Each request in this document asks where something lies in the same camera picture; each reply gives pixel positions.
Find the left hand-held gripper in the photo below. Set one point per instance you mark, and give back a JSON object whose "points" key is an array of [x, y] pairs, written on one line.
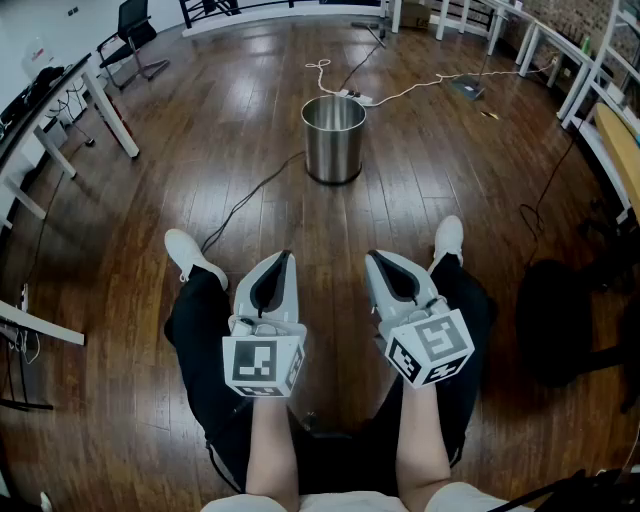
{"points": [[250, 357]]}

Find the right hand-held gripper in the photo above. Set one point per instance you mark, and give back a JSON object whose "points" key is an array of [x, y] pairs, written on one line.
{"points": [[432, 342]]}

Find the steel waste bin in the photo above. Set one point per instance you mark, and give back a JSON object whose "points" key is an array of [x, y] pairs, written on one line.
{"points": [[332, 145]]}

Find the person's left forearm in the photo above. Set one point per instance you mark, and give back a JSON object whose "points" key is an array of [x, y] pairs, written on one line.
{"points": [[270, 445]]}

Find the person's right forearm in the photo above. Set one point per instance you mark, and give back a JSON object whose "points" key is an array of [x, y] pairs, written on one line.
{"points": [[422, 440]]}

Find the white right shoe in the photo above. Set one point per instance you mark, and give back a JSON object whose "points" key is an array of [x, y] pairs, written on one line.
{"points": [[448, 237]]}

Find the white shoe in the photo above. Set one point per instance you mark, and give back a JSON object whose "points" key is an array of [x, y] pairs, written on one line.
{"points": [[448, 237], [187, 252]]}

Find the black trousers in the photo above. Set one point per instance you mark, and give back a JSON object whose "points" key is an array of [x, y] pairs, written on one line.
{"points": [[200, 340]]}

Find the white left shoe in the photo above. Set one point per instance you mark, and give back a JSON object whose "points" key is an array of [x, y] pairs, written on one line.
{"points": [[187, 252]]}

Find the black stool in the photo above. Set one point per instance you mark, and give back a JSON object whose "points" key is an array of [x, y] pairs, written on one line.
{"points": [[555, 325]]}

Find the white power strip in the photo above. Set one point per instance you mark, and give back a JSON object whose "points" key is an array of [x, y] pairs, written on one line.
{"points": [[362, 98]]}

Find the brass floor socket plate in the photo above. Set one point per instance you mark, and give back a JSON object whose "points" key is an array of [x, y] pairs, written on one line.
{"points": [[490, 115]]}

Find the grey floor box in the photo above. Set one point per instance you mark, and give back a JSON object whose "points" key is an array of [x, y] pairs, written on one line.
{"points": [[467, 89]]}

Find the white shirt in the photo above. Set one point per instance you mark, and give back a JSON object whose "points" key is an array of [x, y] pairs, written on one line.
{"points": [[350, 502]]}

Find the white shelf unit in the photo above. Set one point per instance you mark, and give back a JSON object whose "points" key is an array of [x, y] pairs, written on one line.
{"points": [[595, 145]]}

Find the black floor tool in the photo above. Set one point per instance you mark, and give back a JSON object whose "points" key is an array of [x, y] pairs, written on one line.
{"points": [[372, 32]]}

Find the round wooden table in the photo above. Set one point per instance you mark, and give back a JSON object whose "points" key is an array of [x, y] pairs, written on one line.
{"points": [[620, 145]]}

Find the small white table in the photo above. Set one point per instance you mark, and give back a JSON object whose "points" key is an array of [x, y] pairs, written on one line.
{"points": [[395, 15], [560, 42], [442, 20]]}

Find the cardboard box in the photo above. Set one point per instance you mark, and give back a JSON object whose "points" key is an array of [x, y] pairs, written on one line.
{"points": [[414, 12]]}

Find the black metal railing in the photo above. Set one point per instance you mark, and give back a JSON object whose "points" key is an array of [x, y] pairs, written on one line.
{"points": [[240, 6]]}

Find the black office chair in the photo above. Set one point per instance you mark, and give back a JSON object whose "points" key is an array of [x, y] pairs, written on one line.
{"points": [[132, 25]]}

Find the black bag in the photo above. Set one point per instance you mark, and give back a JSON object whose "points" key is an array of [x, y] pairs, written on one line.
{"points": [[47, 77]]}

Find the white wall-mounted box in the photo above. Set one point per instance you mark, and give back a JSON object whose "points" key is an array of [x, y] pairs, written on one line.
{"points": [[39, 55]]}

